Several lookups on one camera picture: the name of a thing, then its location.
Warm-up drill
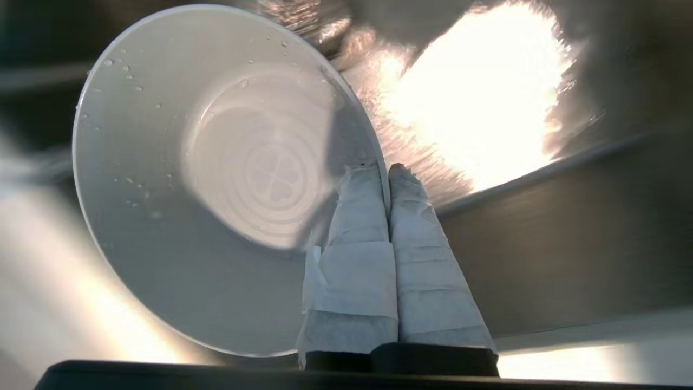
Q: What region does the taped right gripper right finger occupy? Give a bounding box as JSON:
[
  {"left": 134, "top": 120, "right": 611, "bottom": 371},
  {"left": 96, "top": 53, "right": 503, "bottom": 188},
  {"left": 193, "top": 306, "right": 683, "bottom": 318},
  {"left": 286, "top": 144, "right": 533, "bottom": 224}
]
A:
[{"left": 388, "top": 162, "right": 498, "bottom": 357}]

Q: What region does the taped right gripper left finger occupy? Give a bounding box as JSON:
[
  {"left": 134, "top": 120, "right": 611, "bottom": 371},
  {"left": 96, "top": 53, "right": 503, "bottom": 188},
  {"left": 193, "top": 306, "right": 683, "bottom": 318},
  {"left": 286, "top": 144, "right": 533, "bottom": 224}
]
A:
[{"left": 297, "top": 161, "right": 400, "bottom": 369}]

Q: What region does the stainless steel sink basin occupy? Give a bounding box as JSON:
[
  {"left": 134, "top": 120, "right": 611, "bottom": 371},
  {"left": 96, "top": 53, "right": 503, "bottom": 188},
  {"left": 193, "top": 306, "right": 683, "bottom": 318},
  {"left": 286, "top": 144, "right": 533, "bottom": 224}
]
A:
[{"left": 0, "top": 0, "right": 693, "bottom": 347}]

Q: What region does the grey-blue plastic bowl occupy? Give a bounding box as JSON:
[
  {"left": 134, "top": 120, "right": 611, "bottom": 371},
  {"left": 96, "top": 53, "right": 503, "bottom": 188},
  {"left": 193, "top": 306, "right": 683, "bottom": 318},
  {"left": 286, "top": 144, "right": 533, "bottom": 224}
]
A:
[{"left": 72, "top": 4, "right": 391, "bottom": 358}]

